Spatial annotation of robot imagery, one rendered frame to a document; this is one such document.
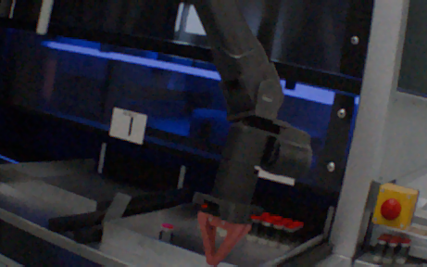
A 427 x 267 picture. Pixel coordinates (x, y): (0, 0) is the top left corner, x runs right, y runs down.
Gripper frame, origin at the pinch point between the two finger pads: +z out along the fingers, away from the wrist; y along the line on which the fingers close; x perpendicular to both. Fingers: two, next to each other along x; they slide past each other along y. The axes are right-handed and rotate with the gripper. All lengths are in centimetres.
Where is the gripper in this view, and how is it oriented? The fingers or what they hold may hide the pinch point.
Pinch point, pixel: (212, 260)
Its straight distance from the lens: 102.7
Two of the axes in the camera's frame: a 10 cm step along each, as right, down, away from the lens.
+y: 4.6, 1.5, 8.7
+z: -2.7, 9.6, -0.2
